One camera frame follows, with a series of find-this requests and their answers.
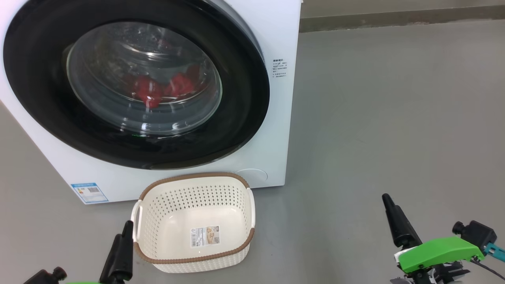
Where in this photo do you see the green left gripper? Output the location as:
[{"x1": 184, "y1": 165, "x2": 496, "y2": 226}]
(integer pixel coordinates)
[{"x1": 65, "y1": 220, "x2": 134, "y2": 284}]

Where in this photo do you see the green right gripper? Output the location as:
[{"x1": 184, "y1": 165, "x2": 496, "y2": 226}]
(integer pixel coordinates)
[{"x1": 382, "y1": 193, "x2": 485, "y2": 284}]

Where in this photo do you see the red and white garment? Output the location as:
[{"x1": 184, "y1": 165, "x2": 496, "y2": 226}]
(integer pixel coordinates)
[{"x1": 131, "y1": 65, "x2": 200, "y2": 109}]

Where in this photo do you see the washing machine door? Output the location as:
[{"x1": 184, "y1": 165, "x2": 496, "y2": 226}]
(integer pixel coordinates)
[{"x1": 3, "y1": 0, "x2": 271, "y2": 170}]

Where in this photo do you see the cream perforated basket brown rim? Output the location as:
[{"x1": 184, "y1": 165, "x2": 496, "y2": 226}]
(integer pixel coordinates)
[{"x1": 131, "y1": 172, "x2": 256, "y2": 274}]

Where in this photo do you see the white front-load washing machine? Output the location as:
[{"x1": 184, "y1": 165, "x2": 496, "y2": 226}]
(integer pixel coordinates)
[{"x1": 0, "y1": 0, "x2": 303, "y2": 205}]

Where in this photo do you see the blue energy label sticker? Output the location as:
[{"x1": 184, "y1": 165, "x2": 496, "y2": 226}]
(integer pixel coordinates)
[{"x1": 71, "y1": 182, "x2": 109, "y2": 205}]

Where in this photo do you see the paper product sticker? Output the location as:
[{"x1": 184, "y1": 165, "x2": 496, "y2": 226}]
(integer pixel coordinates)
[{"x1": 191, "y1": 225, "x2": 221, "y2": 249}]

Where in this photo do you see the round white filter cover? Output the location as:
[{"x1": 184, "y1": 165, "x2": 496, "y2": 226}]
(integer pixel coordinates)
[{"x1": 236, "y1": 168, "x2": 268, "y2": 188}]

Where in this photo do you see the black cable teal connector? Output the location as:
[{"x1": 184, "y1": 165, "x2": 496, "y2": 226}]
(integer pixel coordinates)
[{"x1": 469, "y1": 242, "x2": 505, "y2": 281}]

